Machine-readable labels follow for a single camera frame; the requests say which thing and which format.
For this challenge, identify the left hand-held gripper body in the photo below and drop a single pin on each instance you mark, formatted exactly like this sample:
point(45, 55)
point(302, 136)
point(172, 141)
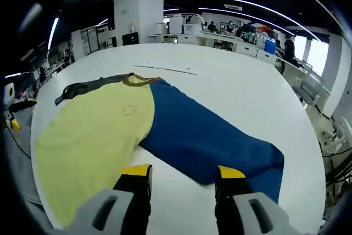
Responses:
point(8, 92)

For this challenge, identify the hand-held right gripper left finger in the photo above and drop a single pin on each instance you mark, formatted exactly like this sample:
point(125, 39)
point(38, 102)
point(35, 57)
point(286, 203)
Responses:
point(110, 210)

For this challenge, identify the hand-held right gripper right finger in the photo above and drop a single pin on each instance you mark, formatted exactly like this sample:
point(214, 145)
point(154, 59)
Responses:
point(247, 213)

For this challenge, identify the yellow blue grey garment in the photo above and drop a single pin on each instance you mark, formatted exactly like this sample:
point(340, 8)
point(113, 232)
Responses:
point(96, 125)

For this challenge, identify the white template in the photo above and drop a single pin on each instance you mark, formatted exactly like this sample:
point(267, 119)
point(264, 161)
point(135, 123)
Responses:
point(170, 69)

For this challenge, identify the white ceiling light strip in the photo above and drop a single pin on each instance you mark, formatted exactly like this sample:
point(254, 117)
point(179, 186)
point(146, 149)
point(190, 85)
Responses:
point(52, 34)
point(247, 16)
point(247, 3)

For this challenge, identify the black cabinet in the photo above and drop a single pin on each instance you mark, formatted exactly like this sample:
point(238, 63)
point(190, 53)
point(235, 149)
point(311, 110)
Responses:
point(130, 39)

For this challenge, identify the white grey office chair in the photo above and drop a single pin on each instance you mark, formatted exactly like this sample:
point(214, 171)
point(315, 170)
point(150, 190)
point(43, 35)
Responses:
point(306, 89)

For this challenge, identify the white square pillar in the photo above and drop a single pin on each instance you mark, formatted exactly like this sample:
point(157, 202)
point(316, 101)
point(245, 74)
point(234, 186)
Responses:
point(143, 12)

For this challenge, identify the long white drawer counter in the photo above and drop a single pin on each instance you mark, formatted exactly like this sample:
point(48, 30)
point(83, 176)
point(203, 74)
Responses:
point(247, 50)

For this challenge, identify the blue box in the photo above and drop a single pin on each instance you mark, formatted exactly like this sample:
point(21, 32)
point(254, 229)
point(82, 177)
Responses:
point(270, 47)

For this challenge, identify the tall white box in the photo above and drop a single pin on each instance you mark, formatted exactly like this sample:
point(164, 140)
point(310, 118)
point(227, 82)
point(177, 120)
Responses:
point(176, 25)

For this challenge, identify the low white box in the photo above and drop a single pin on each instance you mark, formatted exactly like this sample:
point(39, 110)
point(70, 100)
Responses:
point(192, 29)

